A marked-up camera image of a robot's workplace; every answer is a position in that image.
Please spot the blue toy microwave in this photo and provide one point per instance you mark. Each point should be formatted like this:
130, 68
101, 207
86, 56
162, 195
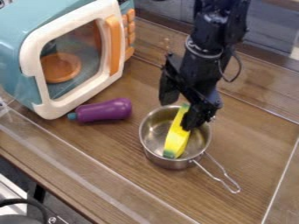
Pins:
95, 29

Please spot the silver pot with wire handle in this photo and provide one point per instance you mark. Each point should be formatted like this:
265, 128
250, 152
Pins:
153, 132

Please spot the clear acrylic barrier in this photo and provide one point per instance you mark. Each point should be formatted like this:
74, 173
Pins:
93, 165

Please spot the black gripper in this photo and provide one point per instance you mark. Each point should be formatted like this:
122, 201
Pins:
192, 75

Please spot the purple toy eggplant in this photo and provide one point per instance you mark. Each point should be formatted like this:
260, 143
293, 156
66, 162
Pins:
109, 110

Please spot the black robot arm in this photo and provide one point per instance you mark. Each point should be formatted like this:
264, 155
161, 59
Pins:
220, 28

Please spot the yellow toy banana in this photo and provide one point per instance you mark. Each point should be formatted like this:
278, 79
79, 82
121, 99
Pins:
178, 136

